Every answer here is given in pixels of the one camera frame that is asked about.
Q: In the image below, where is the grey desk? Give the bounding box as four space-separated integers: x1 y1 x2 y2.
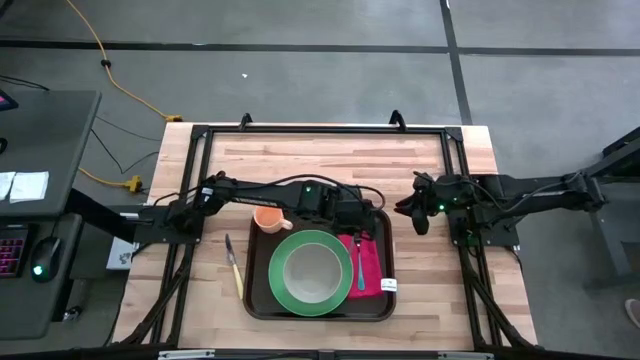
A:
0 89 103 342

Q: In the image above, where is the green plate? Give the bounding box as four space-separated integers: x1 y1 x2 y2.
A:
267 229 355 318

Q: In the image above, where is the yellow extension cable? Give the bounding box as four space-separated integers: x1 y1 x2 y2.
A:
78 167 145 195
64 0 184 124

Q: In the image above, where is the black metal stand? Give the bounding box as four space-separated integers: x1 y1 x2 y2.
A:
552 127 640 292

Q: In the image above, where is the knife with yellow handle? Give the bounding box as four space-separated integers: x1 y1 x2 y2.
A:
224 233 245 301

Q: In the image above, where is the black floor cable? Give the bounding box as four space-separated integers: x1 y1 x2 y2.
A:
89 128 161 175
0 73 51 93
93 114 163 144

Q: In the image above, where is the beige mug orange inside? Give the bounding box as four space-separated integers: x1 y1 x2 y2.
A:
252 206 295 235

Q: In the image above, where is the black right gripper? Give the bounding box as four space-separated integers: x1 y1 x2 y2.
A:
393 171 452 237

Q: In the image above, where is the white paper sheet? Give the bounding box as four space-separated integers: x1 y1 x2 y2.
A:
9 170 51 205
0 171 16 202

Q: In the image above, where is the fork with teal handle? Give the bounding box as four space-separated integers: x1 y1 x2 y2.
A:
355 238 367 292

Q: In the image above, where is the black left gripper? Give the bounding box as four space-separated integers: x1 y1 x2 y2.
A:
298 179 379 242

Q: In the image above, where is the pale grey bowl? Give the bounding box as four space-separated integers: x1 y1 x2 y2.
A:
282 242 344 304

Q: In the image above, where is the pink screen device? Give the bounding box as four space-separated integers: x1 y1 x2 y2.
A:
0 88 20 113

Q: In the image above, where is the red cloth napkin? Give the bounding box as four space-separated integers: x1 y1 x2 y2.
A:
337 232 399 300

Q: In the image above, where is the brown plastic tray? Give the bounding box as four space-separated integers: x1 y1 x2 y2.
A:
242 205 398 322

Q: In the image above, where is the black computer mouse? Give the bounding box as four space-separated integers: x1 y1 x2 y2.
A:
30 236 63 284

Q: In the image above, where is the person's foot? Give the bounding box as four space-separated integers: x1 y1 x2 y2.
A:
625 298 640 329

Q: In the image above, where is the white printed box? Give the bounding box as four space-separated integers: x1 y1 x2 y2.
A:
105 236 140 272

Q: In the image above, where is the backlit keyboard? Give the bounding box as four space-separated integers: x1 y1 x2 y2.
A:
0 225 30 280

